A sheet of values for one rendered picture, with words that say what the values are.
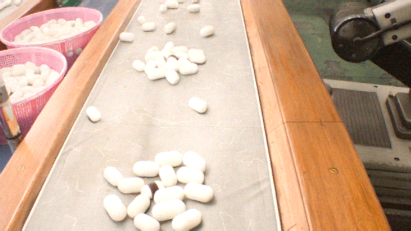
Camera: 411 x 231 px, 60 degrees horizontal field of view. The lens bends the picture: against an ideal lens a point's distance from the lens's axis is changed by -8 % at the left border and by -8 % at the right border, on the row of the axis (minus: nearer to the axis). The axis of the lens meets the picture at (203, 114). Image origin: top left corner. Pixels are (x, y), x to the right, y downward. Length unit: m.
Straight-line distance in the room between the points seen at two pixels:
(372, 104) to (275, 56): 0.55
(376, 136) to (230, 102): 0.55
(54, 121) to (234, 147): 0.27
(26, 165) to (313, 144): 0.38
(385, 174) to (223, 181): 0.61
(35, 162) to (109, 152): 0.11
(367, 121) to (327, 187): 0.69
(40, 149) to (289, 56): 0.48
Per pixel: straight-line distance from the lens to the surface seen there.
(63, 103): 0.64
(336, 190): 0.46
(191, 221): 0.42
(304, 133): 0.54
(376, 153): 1.03
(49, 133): 0.58
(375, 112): 1.20
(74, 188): 0.51
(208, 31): 0.89
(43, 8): 1.31
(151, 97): 0.67
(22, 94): 0.77
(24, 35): 1.08
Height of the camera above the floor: 1.08
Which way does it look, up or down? 34 degrees down
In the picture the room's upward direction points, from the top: 1 degrees counter-clockwise
